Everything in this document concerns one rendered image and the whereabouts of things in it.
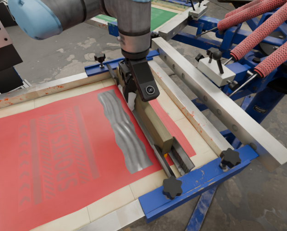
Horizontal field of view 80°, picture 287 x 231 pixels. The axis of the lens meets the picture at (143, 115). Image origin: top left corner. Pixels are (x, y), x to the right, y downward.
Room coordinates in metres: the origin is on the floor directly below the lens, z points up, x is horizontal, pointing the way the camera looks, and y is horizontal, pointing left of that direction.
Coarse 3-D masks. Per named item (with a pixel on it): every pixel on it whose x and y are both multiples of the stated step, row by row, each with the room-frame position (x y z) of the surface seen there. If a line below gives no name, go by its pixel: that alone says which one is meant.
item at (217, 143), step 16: (64, 80) 0.54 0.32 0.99; (80, 80) 0.55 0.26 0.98; (96, 80) 0.58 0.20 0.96; (160, 80) 0.56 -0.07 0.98; (0, 96) 0.45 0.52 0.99; (16, 96) 0.45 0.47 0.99; (32, 96) 0.47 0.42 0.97; (176, 96) 0.45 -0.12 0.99; (192, 112) 0.37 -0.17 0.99; (208, 128) 0.31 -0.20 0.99; (208, 144) 0.27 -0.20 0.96; (224, 144) 0.25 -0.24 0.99; (128, 208) 0.09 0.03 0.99; (96, 224) 0.05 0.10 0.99; (112, 224) 0.05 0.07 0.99; (128, 224) 0.05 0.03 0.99
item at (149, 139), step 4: (120, 88) 0.49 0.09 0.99; (120, 92) 0.48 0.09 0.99; (132, 112) 0.37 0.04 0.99; (136, 112) 0.37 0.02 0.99; (136, 116) 0.35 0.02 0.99; (136, 120) 0.34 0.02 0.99; (140, 120) 0.34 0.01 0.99; (140, 124) 0.32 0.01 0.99; (144, 128) 0.31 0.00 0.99; (144, 132) 0.29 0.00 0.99; (148, 132) 0.29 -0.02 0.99; (148, 136) 0.28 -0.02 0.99; (148, 140) 0.26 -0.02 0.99; (152, 140) 0.26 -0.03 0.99; (152, 144) 0.25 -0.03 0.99; (152, 148) 0.24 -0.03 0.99
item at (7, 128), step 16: (80, 96) 0.49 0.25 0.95; (96, 96) 0.49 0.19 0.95; (32, 112) 0.41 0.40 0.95; (48, 112) 0.41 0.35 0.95; (96, 112) 0.41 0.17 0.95; (128, 112) 0.41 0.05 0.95; (0, 128) 0.33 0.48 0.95; (16, 128) 0.33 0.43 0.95; (96, 128) 0.33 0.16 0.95; (0, 144) 0.27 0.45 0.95; (16, 144) 0.27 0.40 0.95; (0, 160) 0.22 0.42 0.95; (16, 160) 0.22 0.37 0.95
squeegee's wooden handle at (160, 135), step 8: (120, 80) 0.51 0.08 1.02; (136, 96) 0.38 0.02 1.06; (136, 104) 0.37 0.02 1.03; (144, 104) 0.34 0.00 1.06; (144, 112) 0.32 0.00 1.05; (152, 112) 0.31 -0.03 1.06; (144, 120) 0.32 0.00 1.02; (152, 120) 0.29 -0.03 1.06; (160, 120) 0.29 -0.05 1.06; (152, 128) 0.27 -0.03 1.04; (160, 128) 0.26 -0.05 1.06; (152, 136) 0.27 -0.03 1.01; (160, 136) 0.24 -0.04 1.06; (168, 136) 0.24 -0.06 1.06; (160, 144) 0.23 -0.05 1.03; (168, 144) 0.23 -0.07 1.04; (168, 152) 0.23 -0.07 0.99
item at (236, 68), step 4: (232, 64) 0.58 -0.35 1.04; (236, 64) 0.58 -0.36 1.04; (240, 64) 0.58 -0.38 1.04; (228, 68) 0.55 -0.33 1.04; (232, 68) 0.55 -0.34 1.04; (236, 68) 0.55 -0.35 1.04; (240, 68) 0.55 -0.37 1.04; (244, 68) 0.55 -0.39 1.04; (236, 72) 0.53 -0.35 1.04; (240, 72) 0.53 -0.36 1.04; (244, 72) 0.54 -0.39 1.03; (236, 76) 0.52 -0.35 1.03; (240, 76) 0.53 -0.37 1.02; (236, 80) 0.53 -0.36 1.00; (240, 80) 0.54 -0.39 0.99; (216, 84) 0.48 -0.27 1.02
